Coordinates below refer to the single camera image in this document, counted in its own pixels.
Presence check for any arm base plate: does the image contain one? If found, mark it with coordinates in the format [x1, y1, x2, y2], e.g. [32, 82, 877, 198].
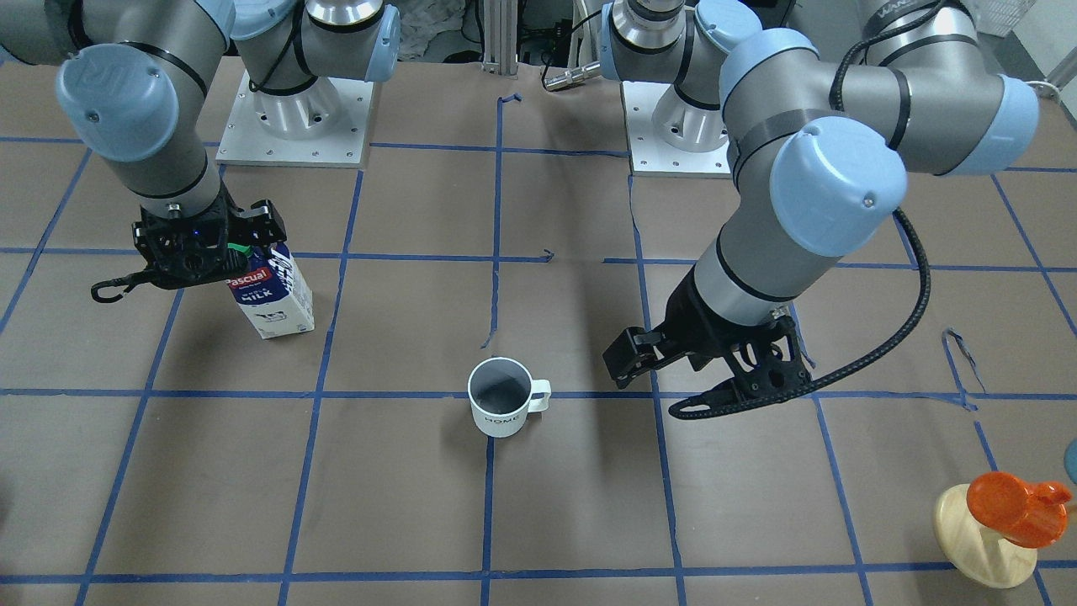
[216, 76, 378, 169]
[623, 82, 731, 179]

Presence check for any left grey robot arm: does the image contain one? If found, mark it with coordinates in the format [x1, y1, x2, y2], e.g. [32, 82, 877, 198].
[601, 1, 1039, 419]

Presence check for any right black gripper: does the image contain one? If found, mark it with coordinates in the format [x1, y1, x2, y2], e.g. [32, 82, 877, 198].
[90, 191, 288, 304]

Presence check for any aluminium frame post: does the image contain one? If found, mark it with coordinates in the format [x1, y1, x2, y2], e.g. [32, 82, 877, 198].
[477, 0, 520, 79]

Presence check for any blue plastic cup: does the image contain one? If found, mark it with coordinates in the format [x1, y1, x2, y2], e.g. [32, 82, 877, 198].
[1063, 439, 1077, 487]

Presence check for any white mug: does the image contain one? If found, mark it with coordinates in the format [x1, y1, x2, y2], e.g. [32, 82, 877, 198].
[468, 357, 553, 439]

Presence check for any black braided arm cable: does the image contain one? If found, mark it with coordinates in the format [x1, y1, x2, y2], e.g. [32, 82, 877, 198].
[669, 0, 964, 421]

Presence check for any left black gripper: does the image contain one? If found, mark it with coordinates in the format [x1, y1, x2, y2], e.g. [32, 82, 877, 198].
[602, 274, 812, 421]

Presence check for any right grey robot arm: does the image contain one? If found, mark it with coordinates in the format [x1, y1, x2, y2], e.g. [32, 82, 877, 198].
[1, 1, 401, 302]

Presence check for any orange plastic cup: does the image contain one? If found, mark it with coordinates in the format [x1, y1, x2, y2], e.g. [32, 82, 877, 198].
[966, 471, 1074, 549]

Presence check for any blue white milk carton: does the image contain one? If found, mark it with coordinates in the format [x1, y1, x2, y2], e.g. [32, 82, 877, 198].
[225, 242, 316, 340]

